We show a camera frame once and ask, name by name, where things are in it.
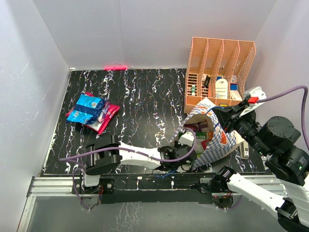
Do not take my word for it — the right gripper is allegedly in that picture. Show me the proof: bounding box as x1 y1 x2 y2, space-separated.
211 100 269 155

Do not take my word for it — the blue checkered paper bag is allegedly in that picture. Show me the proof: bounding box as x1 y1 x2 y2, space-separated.
171 98 244 173

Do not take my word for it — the pink snack bag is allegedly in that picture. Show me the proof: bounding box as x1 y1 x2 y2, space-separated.
66 92 120 134

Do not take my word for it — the magenta purple candy pack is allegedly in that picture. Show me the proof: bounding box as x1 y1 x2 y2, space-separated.
97 101 110 123

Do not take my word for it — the blue snack bag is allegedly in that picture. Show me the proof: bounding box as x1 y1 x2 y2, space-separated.
66 94 105 125

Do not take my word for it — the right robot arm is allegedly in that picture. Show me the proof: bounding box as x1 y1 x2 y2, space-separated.
212 103 309 232

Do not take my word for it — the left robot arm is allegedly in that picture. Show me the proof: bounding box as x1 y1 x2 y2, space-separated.
82 136 197 193

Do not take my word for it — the white red paper box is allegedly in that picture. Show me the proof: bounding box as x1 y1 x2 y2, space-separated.
230 90 242 101

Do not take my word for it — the green candy pack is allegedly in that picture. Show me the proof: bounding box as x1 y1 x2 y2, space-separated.
195 132 208 154

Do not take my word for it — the red snack packet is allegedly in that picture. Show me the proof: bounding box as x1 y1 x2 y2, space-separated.
201 140 211 150

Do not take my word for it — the blue stamp pad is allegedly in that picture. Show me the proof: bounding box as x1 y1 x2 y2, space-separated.
230 83 238 90

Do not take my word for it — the white tube with label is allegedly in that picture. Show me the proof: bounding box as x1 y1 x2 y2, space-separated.
215 78 228 99

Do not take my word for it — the red white staples box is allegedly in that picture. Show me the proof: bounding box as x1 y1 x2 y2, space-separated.
231 75 238 84

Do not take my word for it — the black yellow highlighter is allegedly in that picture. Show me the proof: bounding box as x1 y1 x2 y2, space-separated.
203 75 211 88

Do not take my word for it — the glue stick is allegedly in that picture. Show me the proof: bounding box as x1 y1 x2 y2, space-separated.
191 85 196 96

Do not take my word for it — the orange desk organizer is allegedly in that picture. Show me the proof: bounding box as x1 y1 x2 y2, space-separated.
184 37 256 114

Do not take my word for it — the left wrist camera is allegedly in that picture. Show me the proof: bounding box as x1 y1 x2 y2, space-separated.
178 131 195 146

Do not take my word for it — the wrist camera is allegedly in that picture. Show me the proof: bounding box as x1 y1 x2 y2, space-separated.
178 131 195 146
240 87 267 117

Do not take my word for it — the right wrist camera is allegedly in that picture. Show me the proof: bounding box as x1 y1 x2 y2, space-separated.
240 87 267 117

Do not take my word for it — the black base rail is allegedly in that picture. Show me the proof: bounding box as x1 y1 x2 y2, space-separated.
71 173 231 204

